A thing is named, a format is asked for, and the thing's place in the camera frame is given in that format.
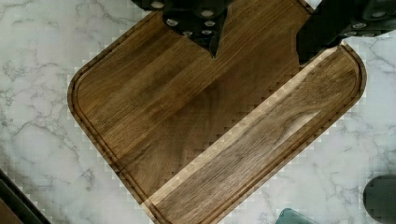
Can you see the dark grey tall cup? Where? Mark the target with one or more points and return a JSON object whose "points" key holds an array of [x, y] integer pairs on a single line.
{"points": [[379, 199]]}

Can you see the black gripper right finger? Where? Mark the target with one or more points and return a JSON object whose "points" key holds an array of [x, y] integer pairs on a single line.
{"points": [[334, 20]]}

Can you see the wooden cutting board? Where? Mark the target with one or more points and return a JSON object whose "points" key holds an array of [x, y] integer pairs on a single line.
{"points": [[191, 135]]}

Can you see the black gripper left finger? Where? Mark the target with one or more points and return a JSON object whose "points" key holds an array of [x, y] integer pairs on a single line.
{"points": [[201, 21]]}

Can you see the black appliance edge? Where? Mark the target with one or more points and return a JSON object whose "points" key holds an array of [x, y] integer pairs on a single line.
{"points": [[15, 207]]}

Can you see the teal square canister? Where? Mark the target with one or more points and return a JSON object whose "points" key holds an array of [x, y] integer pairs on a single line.
{"points": [[290, 216]]}

